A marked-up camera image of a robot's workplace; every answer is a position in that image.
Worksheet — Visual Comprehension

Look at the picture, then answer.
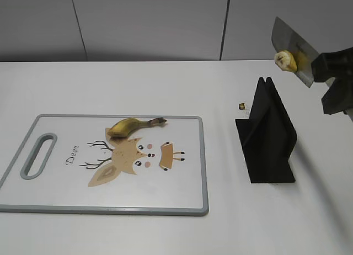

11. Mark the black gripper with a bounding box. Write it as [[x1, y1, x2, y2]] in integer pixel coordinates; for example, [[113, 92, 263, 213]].
[[311, 47, 352, 120]]

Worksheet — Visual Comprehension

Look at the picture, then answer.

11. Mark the cut banana slice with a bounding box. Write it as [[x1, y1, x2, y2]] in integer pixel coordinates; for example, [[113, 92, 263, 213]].
[[274, 50, 298, 73]]

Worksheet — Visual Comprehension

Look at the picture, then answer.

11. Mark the white handled kitchen knife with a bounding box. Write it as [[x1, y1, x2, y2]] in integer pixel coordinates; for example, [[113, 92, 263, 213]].
[[271, 17, 319, 88]]

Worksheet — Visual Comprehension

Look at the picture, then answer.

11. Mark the yellow banana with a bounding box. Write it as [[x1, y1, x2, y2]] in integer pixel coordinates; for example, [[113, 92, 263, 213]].
[[107, 118, 167, 138]]

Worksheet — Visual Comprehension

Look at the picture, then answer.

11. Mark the black knife stand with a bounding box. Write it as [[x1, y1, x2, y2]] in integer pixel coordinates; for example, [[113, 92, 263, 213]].
[[235, 77, 297, 183]]

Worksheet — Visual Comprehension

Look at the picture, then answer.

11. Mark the white deer cutting board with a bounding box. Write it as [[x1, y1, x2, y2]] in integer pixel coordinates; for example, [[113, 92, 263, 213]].
[[1, 114, 209, 216]]

